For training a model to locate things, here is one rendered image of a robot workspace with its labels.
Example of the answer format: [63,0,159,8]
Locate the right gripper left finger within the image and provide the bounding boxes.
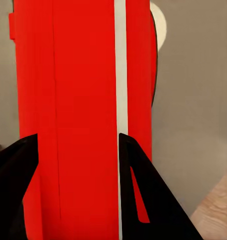
[0,133,39,240]

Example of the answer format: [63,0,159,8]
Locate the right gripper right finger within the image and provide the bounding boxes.
[118,133,204,240]

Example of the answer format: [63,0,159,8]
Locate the radio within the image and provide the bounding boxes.
[9,0,158,240]

